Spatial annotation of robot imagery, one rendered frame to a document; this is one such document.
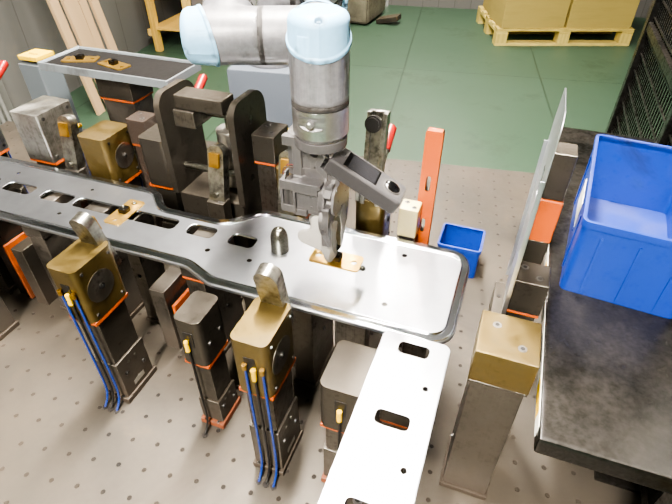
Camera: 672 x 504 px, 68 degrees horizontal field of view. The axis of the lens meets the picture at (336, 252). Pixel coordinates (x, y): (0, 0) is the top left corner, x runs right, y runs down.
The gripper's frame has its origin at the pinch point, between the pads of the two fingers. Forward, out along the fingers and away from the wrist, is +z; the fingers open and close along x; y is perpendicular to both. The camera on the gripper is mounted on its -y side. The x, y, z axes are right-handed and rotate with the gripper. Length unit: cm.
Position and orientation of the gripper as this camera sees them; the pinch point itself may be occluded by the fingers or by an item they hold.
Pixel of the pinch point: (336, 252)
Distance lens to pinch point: 78.8
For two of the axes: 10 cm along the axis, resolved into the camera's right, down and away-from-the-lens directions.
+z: 0.0, 7.7, 6.4
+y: -9.4, -2.2, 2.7
